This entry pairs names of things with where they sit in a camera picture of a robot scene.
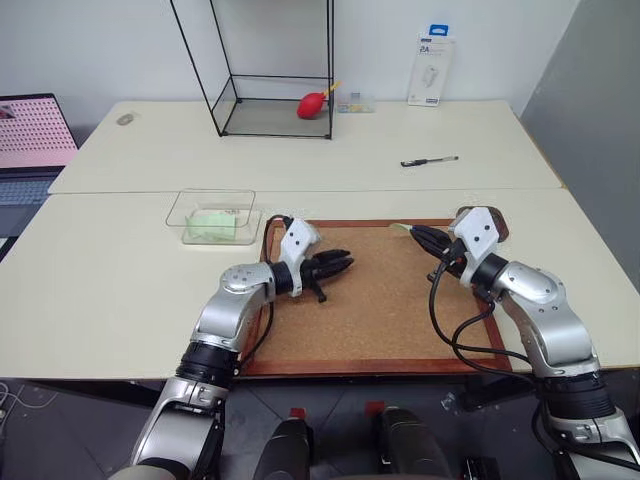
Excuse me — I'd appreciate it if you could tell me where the white floor cable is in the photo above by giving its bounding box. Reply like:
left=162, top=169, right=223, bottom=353
left=0, top=380, right=59, bottom=419

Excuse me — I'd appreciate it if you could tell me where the green sticky note stack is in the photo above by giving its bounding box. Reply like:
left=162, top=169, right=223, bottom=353
left=183, top=211, right=238, bottom=244

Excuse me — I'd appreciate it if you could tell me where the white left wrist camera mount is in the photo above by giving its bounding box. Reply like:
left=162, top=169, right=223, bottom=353
left=277, top=217, right=322, bottom=299

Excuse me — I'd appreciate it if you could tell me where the wood-framed cork board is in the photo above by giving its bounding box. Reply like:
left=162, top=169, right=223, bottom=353
left=238, top=218, right=514, bottom=378

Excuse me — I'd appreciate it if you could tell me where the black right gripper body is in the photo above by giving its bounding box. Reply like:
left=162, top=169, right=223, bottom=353
left=437, top=237, right=472, bottom=279

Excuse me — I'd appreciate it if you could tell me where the black wire frame rack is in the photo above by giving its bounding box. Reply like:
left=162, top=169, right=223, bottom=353
left=169, top=0, right=336, bottom=141

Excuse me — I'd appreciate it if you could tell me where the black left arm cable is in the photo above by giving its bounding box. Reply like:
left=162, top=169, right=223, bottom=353
left=237, top=214, right=296, bottom=369

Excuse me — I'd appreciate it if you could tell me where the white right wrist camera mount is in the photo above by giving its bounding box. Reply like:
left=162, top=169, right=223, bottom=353
left=451, top=207, right=502, bottom=287

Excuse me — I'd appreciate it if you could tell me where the dark rounded robot shape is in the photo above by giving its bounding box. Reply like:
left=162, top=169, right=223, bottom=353
left=374, top=406, right=454, bottom=480
left=251, top=417, right=316, bottom=480

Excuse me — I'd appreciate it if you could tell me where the red rubber air blower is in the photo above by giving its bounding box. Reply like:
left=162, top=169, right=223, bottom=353
left=296, top=80, right=343, bottom=120

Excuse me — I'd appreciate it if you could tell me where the white blue retail package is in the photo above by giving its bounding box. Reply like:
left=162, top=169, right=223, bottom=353
left=406, top=22, right=457, bottom=108

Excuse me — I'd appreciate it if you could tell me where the open laptop with pink screen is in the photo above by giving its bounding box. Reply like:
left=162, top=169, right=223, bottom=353
left=0, top=92, right=82, bottom=263

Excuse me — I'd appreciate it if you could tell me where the black gel pen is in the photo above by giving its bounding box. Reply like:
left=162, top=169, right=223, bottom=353
left=399, top=155, right=460, bottom=169

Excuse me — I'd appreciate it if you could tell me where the small clear pushpin case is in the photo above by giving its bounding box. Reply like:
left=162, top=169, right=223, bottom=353
left=336, top=91, right=378, bottom=115

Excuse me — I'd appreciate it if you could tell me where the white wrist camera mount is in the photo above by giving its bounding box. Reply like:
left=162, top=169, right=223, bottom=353
left=277, top=217, right=322, bottom=299
left=451, top=207, right=502, bottom=287

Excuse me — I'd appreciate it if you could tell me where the clear plastic box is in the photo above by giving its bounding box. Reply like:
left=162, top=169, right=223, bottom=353
left=165, top=188, right=264, bottom=247

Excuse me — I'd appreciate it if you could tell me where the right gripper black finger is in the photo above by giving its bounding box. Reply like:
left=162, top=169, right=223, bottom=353
left=412, top=233, right=451, bottom=262
left=409, top=225, right=455, bottom=243

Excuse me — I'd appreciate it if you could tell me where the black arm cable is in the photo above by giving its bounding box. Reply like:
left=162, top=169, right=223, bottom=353
left=237, top=214, right=296, bottom=369
left=426, top=257, right=544, bottom=384

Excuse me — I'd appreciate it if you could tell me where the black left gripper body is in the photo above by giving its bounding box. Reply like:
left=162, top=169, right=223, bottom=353
left=298, top=253, right=331, bottom=305

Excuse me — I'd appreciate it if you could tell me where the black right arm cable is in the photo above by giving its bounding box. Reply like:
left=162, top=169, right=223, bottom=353
left=426, top=257, right=544, bottom=384

